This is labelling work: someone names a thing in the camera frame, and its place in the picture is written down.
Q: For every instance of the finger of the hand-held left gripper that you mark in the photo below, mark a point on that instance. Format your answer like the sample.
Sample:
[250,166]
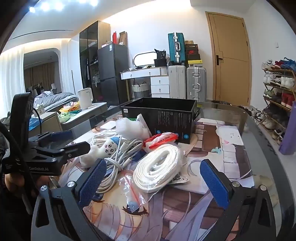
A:
[74,149]
[61,136]

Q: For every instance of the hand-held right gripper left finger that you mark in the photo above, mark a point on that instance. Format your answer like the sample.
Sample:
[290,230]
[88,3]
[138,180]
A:
[92,183]

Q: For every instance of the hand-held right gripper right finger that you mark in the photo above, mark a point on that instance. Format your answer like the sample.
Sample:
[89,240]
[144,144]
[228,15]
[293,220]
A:
[215,185]

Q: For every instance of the white plush doll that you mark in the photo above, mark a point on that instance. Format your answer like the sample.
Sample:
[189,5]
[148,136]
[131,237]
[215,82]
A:
[108,148]

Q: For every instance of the clear zip bag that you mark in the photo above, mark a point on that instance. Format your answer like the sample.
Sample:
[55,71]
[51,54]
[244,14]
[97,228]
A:
[136,192]

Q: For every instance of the translucent bubble wrap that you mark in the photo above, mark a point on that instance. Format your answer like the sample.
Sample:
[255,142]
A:
[129,127]

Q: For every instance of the red and white packet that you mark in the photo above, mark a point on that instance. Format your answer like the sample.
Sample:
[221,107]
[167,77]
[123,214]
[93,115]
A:
[159,140]

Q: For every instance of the black cardboard box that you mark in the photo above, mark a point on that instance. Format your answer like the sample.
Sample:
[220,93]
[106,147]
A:
[166,120]

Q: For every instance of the person's left hand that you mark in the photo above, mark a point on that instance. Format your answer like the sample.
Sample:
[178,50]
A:
[12,183]

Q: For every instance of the colourful snack bags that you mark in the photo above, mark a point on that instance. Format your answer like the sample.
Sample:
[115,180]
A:
[69,112]

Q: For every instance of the bed with grey bedding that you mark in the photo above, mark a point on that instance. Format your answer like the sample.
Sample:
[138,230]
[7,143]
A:
[55,98]

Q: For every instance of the grey side table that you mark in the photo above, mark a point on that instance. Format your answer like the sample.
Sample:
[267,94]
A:
[92,111]

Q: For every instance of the white curtain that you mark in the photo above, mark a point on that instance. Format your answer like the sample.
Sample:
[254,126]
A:
[11,81]

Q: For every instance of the printed table mat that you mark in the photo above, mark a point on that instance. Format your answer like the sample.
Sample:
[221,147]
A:
[208,143]

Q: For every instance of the white electric kettle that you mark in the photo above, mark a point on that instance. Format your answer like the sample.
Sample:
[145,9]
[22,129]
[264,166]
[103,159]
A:
[85,99]

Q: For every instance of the white desk chair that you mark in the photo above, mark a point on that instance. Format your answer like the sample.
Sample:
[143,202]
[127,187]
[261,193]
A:
[54,88]

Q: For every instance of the white slipper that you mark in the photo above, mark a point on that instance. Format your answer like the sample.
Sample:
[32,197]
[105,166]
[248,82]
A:
[262,180]

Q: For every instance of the pile of shoes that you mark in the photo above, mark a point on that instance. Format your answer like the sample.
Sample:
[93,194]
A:
[254,113]

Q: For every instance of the black fridge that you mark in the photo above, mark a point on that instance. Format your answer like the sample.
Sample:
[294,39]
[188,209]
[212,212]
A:
[113,69]

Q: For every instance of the grey and white basket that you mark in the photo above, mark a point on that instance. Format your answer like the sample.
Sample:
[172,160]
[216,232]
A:
[141,90]

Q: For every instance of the purple bag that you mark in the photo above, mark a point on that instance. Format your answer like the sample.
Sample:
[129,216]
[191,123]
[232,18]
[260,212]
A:
[289,134]

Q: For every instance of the black glass cabinet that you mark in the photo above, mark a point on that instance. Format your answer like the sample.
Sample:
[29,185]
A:
[92,41]

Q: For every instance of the silver suitcase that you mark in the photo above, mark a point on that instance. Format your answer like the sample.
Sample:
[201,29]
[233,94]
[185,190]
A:
[196,83]

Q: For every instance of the white vanity desk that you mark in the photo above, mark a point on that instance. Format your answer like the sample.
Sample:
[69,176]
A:
[159,83]

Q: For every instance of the white suitcase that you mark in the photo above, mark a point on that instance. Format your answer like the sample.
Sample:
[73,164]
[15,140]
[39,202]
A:
[177,81]

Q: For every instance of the red flat box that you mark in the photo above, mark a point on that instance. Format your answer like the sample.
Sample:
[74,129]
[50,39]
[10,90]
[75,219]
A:
[114,38]

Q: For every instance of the wooden shoe rack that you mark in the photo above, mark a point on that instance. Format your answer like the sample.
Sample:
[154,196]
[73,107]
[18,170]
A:
[279,92]

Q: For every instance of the oval mirror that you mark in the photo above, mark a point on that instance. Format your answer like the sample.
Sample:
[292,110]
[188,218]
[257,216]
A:
[144,59]

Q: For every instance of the brown cardboard box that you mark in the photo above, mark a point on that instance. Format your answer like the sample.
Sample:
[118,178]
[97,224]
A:
[123,38]

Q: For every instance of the black bag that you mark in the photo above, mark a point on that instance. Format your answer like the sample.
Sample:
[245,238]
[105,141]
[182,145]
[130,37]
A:
[160,59]

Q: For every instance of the wooden door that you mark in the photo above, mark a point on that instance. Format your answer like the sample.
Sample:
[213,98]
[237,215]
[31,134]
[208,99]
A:
[231,58]

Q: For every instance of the stack of shoe boxes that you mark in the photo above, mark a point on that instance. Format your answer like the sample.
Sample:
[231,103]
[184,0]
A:
[193,53]

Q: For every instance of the teal suitcase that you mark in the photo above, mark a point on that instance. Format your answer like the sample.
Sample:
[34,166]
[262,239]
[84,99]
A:
[177,48]

